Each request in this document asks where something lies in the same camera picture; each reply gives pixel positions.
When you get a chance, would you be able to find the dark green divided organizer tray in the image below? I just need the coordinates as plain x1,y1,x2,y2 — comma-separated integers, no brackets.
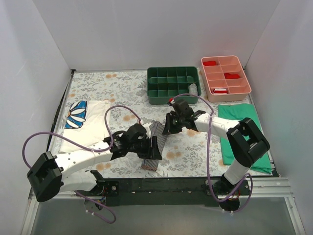
147,67,201,105

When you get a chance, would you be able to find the red rolled cloth top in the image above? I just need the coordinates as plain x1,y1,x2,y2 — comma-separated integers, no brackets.
202,60,217,66

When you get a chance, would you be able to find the red white rolled cloth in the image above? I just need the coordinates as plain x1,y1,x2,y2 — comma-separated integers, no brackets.
211,88,228,94

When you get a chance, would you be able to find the purple cable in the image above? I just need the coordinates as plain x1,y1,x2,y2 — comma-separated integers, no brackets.
168,94,254,213
22,105,144,224

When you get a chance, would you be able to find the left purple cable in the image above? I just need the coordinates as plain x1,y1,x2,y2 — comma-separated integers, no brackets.
22,105,144,224

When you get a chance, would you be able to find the floral patterned table mat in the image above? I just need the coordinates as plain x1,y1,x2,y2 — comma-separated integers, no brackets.
55,70,228,178

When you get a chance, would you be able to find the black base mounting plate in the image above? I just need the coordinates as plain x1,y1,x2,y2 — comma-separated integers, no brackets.
77,177,252,208

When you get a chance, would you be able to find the pink divided organizer tray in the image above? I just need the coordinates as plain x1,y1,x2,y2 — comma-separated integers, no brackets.
201,55,252,102

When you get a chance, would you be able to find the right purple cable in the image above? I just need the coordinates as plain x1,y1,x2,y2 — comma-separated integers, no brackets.
168,94,254,213

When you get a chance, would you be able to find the white cloth with blue flower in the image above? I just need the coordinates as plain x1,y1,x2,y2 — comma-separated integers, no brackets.
63,100,111,148

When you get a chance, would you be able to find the rolled grey striped underwear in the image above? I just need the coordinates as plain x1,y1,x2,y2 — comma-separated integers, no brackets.
188,83,198,95

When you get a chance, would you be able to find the grey striped underwear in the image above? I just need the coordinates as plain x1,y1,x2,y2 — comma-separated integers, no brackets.
140,121,167,171
188,83,198,95

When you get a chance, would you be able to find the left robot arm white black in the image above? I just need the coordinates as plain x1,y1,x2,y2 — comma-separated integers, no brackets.
27,123,162,202

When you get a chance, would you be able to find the red rolled cloth middle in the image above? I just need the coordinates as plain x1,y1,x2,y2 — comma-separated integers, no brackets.
224,72,241,80

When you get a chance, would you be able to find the green folded cloth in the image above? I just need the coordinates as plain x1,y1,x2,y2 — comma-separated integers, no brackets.
218,103,271,174

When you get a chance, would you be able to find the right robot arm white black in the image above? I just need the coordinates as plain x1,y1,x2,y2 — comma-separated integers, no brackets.
163,97,270,198

